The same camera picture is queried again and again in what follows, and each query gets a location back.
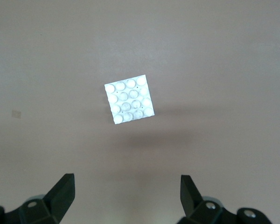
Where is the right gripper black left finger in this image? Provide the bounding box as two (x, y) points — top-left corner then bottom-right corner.
(0, 173), (75, 224)

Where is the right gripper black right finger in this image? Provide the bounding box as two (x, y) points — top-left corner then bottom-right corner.
(179, 175), (273, 224)

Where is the white studded base plate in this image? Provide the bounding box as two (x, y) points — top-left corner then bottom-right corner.
(104, 74), (156, 125)

